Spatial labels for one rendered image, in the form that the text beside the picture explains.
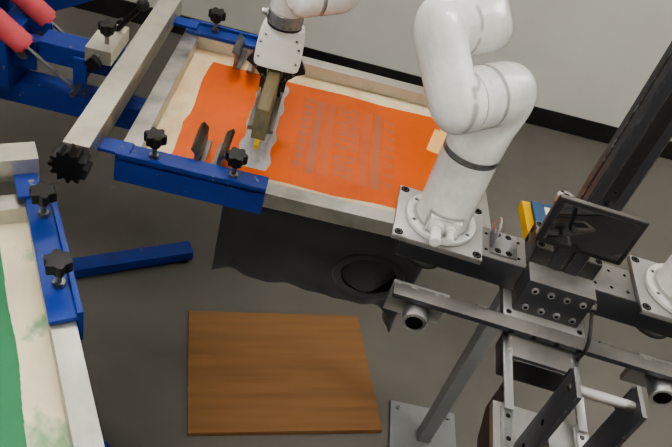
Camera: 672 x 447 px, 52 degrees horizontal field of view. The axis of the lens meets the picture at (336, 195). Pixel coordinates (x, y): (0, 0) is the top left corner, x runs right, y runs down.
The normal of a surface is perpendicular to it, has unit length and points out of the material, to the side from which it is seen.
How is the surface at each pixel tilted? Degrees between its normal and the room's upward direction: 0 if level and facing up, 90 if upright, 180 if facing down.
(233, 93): 0
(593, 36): 90
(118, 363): 0
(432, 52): 89
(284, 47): 90
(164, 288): 0
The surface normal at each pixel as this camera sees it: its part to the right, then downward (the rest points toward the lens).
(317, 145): 0.23, -0.74
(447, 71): -0.65, 0.20
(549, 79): -0.08, 0.63
